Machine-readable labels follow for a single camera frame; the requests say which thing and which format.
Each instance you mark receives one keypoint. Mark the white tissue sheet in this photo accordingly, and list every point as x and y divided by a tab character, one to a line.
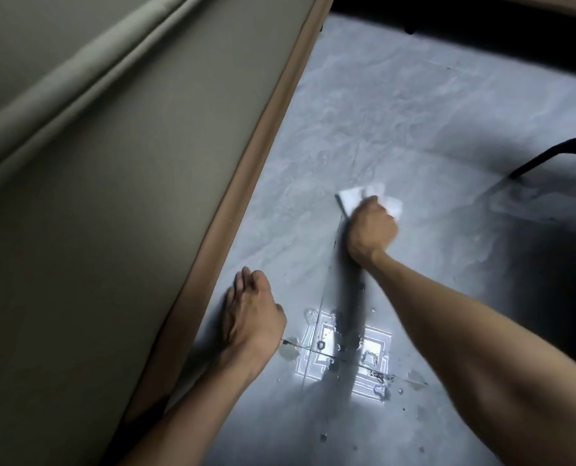
351	196

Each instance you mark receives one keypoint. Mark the person's right forearm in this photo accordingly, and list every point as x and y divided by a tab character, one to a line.
487	363

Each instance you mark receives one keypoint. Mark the black metal table leg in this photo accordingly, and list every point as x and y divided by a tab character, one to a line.
550	152

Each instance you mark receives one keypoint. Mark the person's left hand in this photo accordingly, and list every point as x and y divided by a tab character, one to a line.
251	320

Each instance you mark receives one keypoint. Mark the person's left forearm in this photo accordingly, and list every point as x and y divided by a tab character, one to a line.
191	422

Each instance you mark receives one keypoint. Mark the beige leather sofa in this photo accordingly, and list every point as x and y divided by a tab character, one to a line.
98	213

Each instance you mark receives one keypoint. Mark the person's right hand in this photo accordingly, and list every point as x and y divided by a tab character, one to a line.
373	230

